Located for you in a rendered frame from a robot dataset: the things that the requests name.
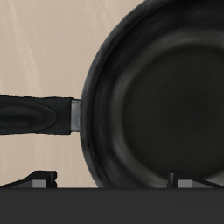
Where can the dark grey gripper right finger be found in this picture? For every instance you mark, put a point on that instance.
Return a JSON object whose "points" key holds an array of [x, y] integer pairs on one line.
{"points": [[180, 178]]}

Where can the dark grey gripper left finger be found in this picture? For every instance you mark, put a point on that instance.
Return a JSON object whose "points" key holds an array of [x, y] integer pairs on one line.
{"points": [[41, 178]]}

